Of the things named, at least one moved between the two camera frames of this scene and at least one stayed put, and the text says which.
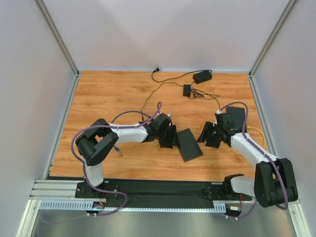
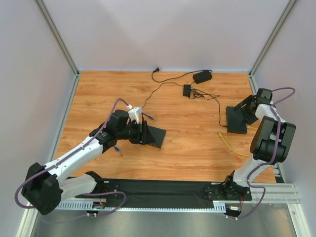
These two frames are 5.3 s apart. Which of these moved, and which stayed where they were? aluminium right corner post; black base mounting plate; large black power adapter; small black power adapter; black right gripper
Moved: black right gripper
Stayed: small black power adapter; aluminium right corner post; large black power adapter; black base mounting plate
